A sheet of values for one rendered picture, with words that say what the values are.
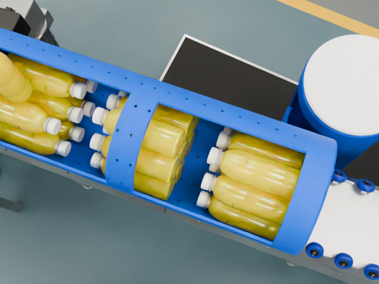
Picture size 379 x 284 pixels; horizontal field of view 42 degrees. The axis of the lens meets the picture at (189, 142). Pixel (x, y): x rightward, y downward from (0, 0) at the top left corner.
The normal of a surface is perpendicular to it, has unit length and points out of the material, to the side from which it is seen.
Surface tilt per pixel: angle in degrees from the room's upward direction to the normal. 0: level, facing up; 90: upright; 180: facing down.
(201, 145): 25
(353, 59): 0
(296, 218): 34
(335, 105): 0
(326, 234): 0
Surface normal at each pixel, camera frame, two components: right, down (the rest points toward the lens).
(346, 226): -0.05, -0.25
